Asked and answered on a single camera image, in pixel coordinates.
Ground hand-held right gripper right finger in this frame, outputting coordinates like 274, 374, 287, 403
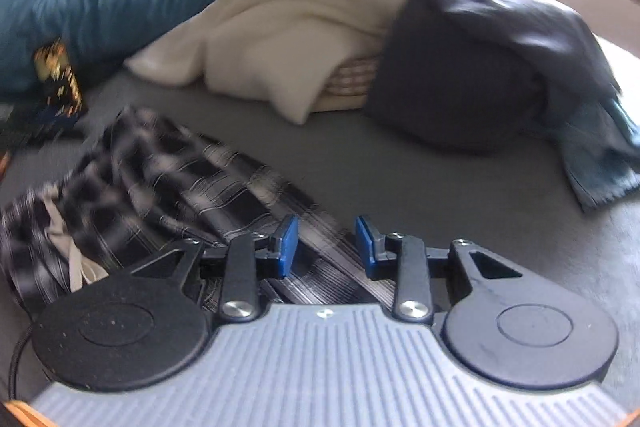
354, 214, 523, 323

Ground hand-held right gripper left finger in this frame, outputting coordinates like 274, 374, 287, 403
131, 214, 300, 322

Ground black white plaid shirt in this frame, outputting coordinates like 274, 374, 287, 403
0, 104, 401, 323

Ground dark grey garment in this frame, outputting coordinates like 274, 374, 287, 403
362, 0, 623, 152

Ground cream fleece blanket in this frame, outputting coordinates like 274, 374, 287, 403
124, 0, 426, 125

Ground light blue jeans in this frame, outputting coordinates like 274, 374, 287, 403
550, 99, 640, 212

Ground teal garment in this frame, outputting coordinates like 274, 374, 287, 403
607, 97, 640, 138

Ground black cable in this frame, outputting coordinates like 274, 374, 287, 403
9, 319, 38, 408

